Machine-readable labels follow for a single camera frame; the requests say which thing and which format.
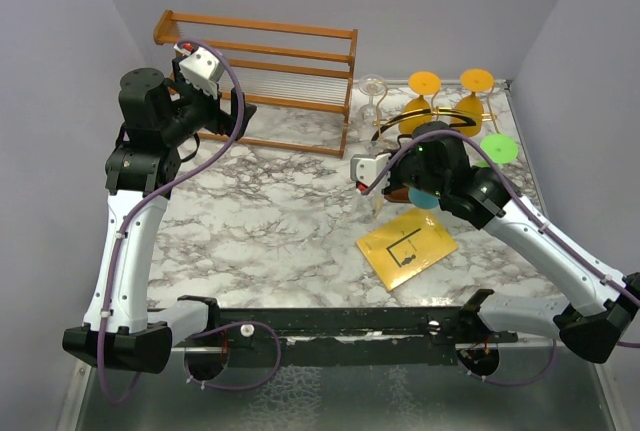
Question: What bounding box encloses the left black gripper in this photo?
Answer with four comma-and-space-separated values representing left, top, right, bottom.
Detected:
161, 56, 256, 145

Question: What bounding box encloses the blue plastic wine glass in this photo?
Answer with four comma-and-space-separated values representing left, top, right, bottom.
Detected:
408, 188, 439, 210

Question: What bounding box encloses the clear wine glass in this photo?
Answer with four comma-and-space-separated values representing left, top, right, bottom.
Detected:
358, 74, 388, 121
367, 141, 386, 219

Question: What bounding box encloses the orange plastic wine glass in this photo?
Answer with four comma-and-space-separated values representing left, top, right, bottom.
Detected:
398, 71, 441, 135
450, 68, 495, 137

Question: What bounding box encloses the green plastic wine glass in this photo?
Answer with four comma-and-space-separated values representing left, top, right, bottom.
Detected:
480, 133, 519, 167

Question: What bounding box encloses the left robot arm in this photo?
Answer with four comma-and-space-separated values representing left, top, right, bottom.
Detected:
62, 49, 256, 374

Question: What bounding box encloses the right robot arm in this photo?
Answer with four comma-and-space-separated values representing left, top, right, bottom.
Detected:
351, 122, 639, 364

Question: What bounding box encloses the wooden dish rack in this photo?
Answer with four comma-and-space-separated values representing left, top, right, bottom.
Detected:
153, 10, 358, 157

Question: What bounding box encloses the yellow book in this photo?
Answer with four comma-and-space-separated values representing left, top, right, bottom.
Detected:
356, 208, 458, 291

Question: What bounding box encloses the gold wire wine glass rack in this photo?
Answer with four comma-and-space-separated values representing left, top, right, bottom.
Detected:
367, 78, 501, 205

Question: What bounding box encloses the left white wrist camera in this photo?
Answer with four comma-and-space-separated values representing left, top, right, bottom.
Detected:
174, 43, 224, 98

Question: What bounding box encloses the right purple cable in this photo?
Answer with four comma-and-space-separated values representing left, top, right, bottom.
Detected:
360, 129, 640, 387

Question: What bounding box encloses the black metal base rail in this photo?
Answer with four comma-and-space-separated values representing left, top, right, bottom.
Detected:
179, 306, 517, 368

